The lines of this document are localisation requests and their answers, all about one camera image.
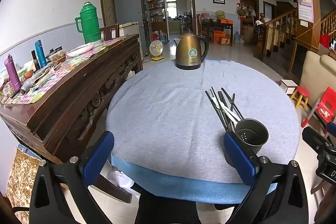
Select kitchen shelf with bottles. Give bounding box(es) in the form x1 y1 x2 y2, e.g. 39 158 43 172
146 0 166 24

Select black bottle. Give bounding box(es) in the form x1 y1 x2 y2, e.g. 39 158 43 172
31 50 41 71

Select white plastic spoon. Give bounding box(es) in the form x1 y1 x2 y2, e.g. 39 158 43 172
223 103 238 132
212 97 243 122

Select green thermos jug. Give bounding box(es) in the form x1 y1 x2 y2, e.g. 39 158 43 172
75 2 101 44

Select yellow fan heater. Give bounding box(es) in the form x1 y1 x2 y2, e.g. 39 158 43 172
149 40 164 61

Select beige sofa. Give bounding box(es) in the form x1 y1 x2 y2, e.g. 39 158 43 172
299 51 336 106

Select person's dark trousers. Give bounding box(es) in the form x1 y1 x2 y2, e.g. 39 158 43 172
130 183 252 224

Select grey metal utensil holder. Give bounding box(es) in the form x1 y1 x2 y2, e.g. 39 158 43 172
225 118 269 168

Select grey tablecloth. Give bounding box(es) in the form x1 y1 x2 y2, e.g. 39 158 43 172
105 59 300 185

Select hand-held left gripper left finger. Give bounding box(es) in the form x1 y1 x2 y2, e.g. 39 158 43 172
29 131 116 224

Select small white stool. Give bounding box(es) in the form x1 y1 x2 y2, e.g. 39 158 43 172
279 79 298 94

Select yellow stool red seat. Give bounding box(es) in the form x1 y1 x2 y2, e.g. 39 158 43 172
289 86 311 109

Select wooden stair railing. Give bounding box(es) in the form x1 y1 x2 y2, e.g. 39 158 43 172
259 7 336 77

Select orange cardboard boxes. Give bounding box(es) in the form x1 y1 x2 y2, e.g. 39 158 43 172
213 30 227 45

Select purple drinking bottle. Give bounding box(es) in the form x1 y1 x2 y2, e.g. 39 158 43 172
4 54 22 92

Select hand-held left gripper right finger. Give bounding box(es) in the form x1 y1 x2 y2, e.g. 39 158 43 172
223 132 309 224

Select pale plate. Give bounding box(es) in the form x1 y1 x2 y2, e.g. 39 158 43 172
66 43 96 58

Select pink checkered table cover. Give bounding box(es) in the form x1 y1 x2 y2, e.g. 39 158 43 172
0 39 124 105

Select white chest freezer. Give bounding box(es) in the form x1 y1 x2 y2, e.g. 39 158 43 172
115 22 144 56

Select glass lidded bowl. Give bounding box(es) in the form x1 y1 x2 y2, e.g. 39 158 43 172
46 47 66 63

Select gold patterned cloth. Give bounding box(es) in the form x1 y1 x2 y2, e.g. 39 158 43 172
5 148 42 214

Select brown wooden chair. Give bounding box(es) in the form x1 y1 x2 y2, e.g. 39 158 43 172
311 179 332 224
100 24 120 41

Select wall calendar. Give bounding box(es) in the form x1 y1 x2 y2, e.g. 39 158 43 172
294 0 314 28

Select grey refrigerator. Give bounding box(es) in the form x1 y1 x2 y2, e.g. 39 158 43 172
110 0 153 56

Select red plastic chair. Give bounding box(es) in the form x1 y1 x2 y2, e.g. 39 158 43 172
301 87 336 128

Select blue drinking bottle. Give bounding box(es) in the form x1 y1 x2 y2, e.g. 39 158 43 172
35 40 48 68

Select dark wooden side table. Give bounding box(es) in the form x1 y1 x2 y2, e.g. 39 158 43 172
201 18 234 46

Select carved wooden sideboard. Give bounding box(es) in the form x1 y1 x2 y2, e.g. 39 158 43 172
0 34 143 164

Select bronze electric kettle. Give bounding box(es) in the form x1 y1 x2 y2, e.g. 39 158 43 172
174 31 210 70

